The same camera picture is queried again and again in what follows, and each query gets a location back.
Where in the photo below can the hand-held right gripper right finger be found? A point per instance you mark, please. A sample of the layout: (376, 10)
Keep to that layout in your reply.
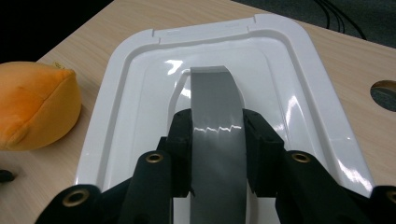
(264, 161)

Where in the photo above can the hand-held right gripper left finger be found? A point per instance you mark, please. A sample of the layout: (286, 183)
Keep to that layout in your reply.
(180, 155)

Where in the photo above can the orange plush toy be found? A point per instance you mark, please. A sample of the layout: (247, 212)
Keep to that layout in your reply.
(31, 102)

